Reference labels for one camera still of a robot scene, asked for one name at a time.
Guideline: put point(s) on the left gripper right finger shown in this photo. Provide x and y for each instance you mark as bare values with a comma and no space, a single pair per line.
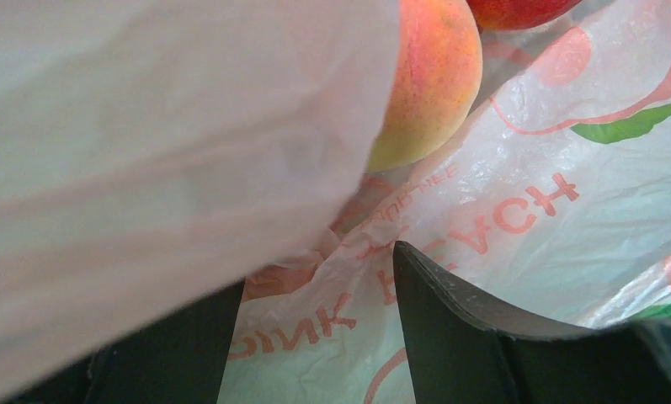
465,345

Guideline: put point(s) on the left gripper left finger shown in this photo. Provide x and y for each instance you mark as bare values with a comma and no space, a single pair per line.
178,359

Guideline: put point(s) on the pink plastic bag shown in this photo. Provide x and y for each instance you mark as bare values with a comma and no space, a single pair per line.
153,153

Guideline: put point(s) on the fake peach orange pink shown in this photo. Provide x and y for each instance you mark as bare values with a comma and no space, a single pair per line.
439,73

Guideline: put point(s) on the red fake fruit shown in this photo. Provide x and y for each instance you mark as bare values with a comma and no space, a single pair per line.
518,14

